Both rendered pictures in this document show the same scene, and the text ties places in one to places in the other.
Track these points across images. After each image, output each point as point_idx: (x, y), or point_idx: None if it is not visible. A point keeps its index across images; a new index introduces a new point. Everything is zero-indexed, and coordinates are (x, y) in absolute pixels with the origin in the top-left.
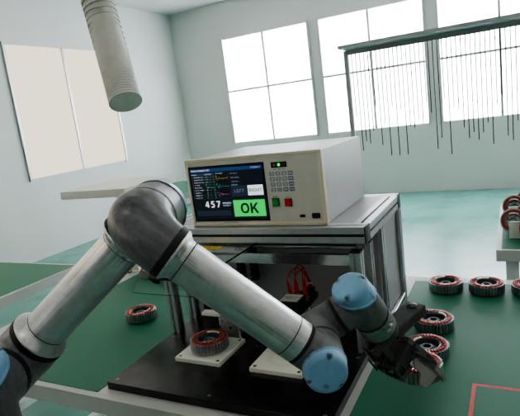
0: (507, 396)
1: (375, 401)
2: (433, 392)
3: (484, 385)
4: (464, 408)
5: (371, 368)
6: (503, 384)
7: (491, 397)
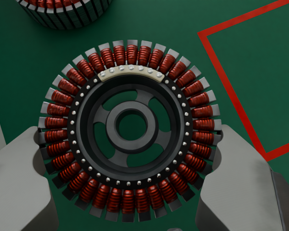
0: (267, 37)
1: (74, 214)
2: (154, 106)
3: (218, 28)
4: (231, 120)
5: None
6: (241, 4)
7: (248, 55)
